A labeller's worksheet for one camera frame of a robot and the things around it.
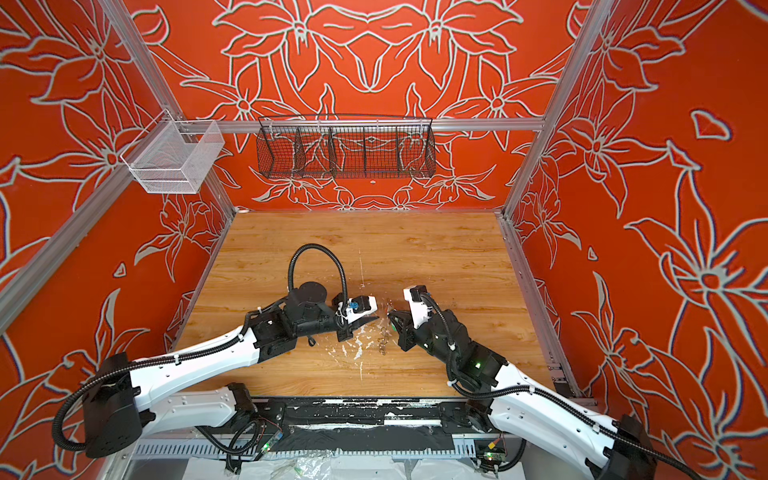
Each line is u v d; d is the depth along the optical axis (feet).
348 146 3.19
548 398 1.56
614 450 1.36
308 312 1.82
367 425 2.38
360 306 1.89
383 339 2.85
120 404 1.28
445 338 1.80
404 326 2.20
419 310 2.10
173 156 3.03
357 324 2.07
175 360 1.47
